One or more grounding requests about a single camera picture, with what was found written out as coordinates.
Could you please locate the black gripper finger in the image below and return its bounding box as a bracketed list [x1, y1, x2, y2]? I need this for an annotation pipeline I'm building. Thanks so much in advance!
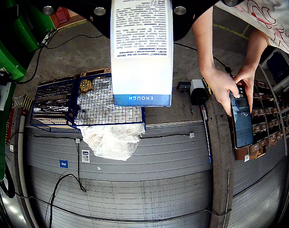
[23, 0, 112, 38]
[173, 0, 245, 41]

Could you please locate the blue white Enough carton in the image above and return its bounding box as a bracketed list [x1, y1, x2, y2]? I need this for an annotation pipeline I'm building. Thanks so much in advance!
[110, 0, 173, 107]

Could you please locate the large dark blue smartphone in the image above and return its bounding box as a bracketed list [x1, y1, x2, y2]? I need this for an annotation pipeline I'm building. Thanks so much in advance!
[229, 85, 254, 149]

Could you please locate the person's left forearm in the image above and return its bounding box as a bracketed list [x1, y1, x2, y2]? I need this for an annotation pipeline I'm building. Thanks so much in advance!
[244, 28, 271, 69]

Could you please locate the person's right forearm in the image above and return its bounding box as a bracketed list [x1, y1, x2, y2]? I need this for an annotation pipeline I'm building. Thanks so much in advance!
[191, 6, 218, 74]

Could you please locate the brown cardboard box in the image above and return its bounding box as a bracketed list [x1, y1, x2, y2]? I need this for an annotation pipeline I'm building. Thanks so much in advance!
[49, 6, 88, 30]

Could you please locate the person's right hand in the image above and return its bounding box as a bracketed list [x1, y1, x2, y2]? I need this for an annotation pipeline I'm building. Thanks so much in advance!
[202, 67, 241, 117]

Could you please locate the person's left hand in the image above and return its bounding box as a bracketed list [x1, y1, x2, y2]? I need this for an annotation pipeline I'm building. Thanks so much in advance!
[232, 64, 257, 114]

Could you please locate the small pink carton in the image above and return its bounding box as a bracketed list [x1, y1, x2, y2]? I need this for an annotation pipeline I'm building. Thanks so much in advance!
[55, 7, 70, 24]

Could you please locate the yellow black striped bumper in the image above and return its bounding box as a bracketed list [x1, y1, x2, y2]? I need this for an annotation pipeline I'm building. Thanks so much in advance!
[13, 94, 34, 110]
[202, 79, 213, 95]

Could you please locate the wooden pallet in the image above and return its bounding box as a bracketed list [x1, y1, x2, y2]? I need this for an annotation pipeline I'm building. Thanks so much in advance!
[39, 67, 112, 84]

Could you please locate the black white door device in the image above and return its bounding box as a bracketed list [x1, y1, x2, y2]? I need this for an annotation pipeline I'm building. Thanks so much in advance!
[177, 79, 208, 105]

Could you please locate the person in white shirt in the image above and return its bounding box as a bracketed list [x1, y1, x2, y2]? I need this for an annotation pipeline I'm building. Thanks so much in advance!
[214, 0, 289, 58]

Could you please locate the green metal workstation stand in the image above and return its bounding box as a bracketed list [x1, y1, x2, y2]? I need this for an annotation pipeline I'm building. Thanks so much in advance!
[0, 0, 55, 181]

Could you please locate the black power adapter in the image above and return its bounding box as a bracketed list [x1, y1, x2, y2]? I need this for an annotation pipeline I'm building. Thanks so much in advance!
[0, 71, 11, 86]

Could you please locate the white paper label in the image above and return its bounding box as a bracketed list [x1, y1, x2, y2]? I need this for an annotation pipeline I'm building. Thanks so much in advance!
[0, 82, 12, 112]

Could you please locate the metal shelf rack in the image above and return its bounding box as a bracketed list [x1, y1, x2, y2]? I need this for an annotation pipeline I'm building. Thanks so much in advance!
[234, 47, 289, 162]

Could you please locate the small white label sign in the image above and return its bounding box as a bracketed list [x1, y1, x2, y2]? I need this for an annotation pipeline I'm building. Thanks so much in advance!
[81, 149, 91, 163]

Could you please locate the grey roller shutter door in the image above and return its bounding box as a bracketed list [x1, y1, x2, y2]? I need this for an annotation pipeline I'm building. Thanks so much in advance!
[23, 121, 214, 228]

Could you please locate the thin black cable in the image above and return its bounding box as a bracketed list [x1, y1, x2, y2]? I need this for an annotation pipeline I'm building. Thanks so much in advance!
[16, 29, 105, 85]
[174, 41, 232, 73]

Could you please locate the blue wire mesh cage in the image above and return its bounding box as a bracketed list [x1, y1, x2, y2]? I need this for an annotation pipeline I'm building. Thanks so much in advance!
[29, 72, 147, 133]

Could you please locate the black door cable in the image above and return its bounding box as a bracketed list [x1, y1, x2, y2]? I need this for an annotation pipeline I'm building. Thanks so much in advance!
[44, 139, 87, 228]

